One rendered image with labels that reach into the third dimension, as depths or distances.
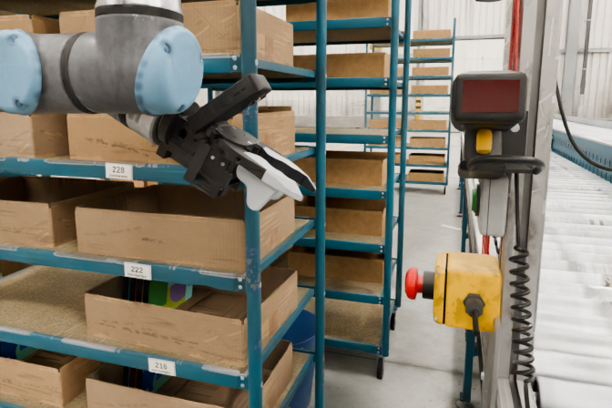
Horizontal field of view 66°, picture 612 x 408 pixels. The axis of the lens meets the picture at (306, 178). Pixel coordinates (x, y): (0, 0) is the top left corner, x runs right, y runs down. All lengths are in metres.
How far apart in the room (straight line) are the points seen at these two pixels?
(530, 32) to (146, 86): 0.39
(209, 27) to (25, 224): 0.63
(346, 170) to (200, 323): 1.01
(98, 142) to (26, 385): 0.66
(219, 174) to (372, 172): 1.25
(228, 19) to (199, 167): 0.35
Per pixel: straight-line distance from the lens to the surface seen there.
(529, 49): 0.55
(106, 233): 1.08
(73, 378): 1.37
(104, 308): 1.16
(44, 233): 1.21
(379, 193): 1.71
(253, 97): 0.61
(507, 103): 0.44
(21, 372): 1.41
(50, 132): 1.19
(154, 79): 0.49
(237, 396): 1.28
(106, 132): 1.04
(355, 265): 1.94
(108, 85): 0.53
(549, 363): 0.69
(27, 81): 0.58
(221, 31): 0.90
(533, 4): 0.56
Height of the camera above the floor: 1.06
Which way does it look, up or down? 9 degrees down
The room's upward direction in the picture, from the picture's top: straight up
